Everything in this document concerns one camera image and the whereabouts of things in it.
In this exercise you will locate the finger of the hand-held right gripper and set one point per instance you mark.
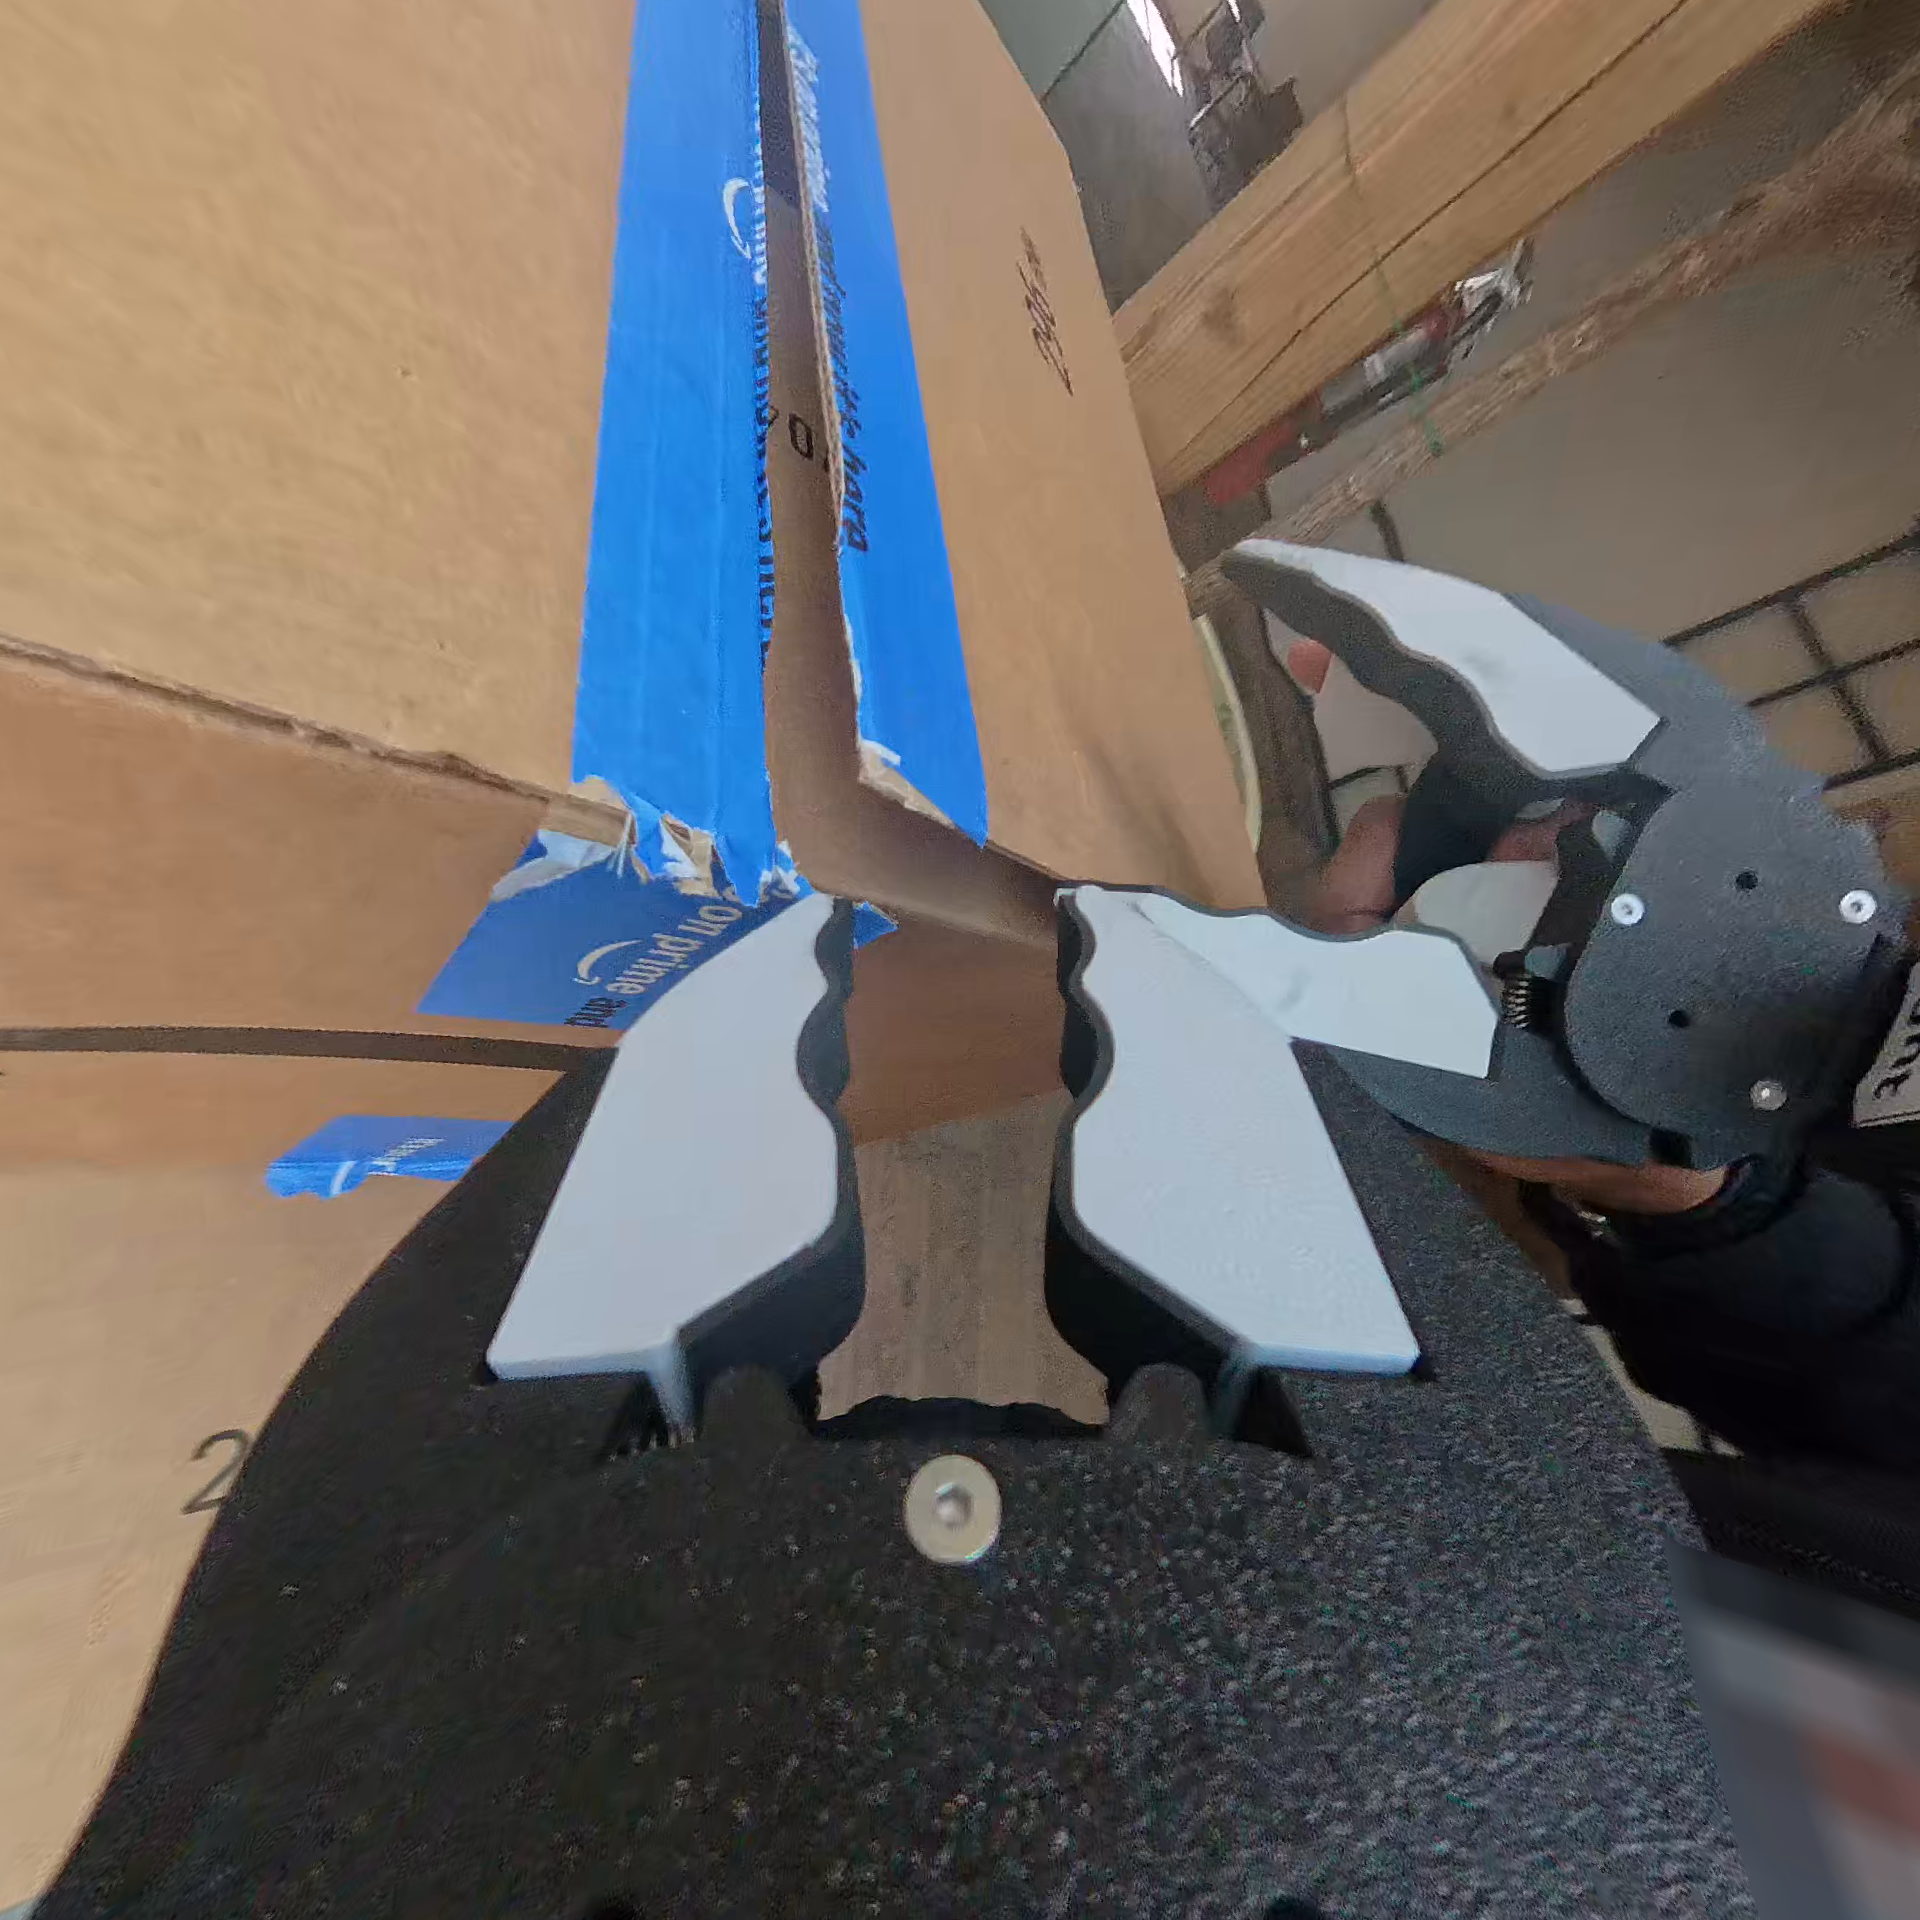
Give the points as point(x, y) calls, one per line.
point(1364, 991)
point(1501, 674)

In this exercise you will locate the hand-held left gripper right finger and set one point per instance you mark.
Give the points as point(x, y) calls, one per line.
point(1230, 1185)

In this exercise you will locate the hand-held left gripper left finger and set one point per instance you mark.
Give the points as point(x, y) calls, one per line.
point(691, 1154)

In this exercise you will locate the blue packing tape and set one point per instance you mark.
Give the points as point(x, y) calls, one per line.
point(675, 524)

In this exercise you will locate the brown cardboard box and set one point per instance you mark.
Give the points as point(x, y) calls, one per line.
point(301, 374)

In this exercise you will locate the person's right forearm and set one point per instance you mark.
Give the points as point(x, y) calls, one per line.
point(1770, 1320)

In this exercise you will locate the wooden desk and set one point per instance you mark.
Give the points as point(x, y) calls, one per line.
point(960, 1260)

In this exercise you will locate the person's right hand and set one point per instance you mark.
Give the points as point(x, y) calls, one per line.
point(1358, 866)

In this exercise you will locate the wooden beam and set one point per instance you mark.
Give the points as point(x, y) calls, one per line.
point(1424, 194)

